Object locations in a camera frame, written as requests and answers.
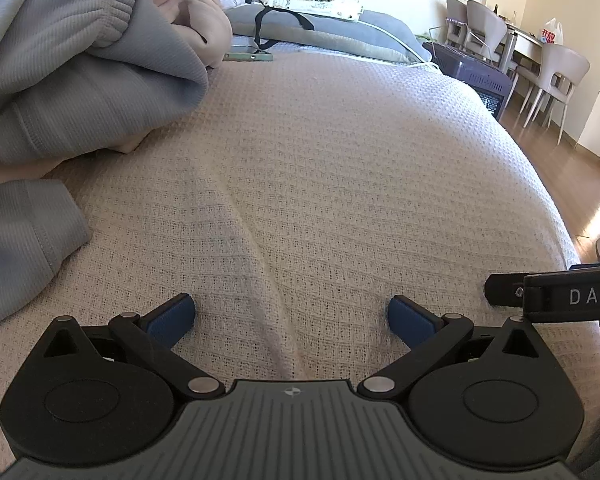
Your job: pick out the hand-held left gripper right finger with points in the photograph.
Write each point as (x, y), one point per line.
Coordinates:
(410, 317)

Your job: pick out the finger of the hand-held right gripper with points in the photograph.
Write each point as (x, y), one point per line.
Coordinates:
(505, 290)

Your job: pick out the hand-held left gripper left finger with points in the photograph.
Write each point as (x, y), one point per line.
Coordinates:
(172, 317)

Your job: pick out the dark purple heater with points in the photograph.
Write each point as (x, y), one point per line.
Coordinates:
(475, 75)

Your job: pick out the cream knit garment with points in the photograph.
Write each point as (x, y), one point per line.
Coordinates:
(10, 170)

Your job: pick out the beige dining chair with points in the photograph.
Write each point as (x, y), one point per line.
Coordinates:
(555, 70)
(485, 25)
(455, 15)

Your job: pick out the dining table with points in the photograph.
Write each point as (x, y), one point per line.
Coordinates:
(525, 42)

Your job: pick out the white plastic bag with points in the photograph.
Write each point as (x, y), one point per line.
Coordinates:
(552, 30)

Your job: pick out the green-cased smartphone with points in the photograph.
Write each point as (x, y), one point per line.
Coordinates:
(247, 55)

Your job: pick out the grey cushion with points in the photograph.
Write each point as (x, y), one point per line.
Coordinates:
(330, 35)

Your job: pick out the white power strip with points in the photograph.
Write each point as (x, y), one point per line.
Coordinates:
(310, 4)

